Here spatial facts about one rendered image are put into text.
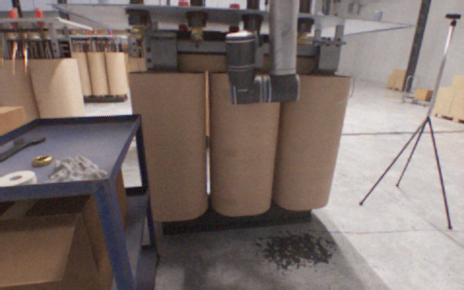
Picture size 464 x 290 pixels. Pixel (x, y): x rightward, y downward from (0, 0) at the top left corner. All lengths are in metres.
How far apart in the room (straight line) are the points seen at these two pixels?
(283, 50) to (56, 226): 0.84
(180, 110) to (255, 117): 0.40
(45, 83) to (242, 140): 2.53
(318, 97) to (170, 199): 1.03
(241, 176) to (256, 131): 0.29
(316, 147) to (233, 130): 0.52
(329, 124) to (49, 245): 1.36
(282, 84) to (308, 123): 0.55
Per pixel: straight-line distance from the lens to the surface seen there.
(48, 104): 3.33
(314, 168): 1.55
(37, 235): 0.64
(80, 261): 0.72
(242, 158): 1.35
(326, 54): 1.44
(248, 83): 0.90
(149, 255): 1.47
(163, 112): 1.25
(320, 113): 1.43
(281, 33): 0.91
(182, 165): 1.34
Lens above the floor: 1.15
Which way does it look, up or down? 20 degrees down
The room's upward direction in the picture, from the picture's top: 1 degrees clockwise
